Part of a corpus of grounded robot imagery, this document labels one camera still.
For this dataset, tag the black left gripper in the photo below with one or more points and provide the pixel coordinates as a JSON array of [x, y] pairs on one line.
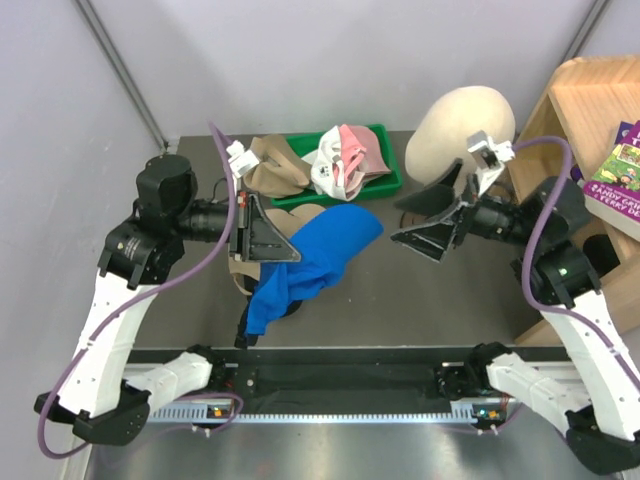
[[255, 237]]

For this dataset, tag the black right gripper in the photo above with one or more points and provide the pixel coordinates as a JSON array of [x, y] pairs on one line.
[[432, 239]]

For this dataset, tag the blue cap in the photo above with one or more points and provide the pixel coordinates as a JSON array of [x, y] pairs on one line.
[[327, 243]]

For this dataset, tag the black cap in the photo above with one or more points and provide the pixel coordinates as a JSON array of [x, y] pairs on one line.
[[255, 319]]

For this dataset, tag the pink and white cap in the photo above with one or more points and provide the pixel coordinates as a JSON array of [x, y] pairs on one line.
[[348, 157]]

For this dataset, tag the beige cap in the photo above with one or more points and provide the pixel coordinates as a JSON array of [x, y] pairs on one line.
[[246, 274], [280, 172]]

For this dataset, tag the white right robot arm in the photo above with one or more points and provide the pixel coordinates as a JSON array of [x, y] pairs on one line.
[[600, 424]]

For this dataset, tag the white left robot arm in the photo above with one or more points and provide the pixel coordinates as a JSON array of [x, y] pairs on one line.
[[169, 237]]

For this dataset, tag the dark wooden stand base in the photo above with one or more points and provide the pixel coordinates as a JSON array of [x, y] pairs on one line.
[[409, 219]]

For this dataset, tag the cream mannequin head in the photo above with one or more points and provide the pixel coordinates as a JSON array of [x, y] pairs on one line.
[[441, 137]]

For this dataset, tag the yellow mug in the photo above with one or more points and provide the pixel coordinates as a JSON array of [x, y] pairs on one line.
[[576, 174]]

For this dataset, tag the dark green mug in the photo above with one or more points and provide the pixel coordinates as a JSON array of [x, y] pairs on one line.
[[600, 252]]

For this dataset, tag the purple paperback book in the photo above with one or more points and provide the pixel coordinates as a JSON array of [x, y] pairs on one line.
[[612, 193]]

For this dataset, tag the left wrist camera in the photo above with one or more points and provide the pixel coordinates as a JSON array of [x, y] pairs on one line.
[[241, 160]]

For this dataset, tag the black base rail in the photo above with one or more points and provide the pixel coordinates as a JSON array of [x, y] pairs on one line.
[[352, 384]]

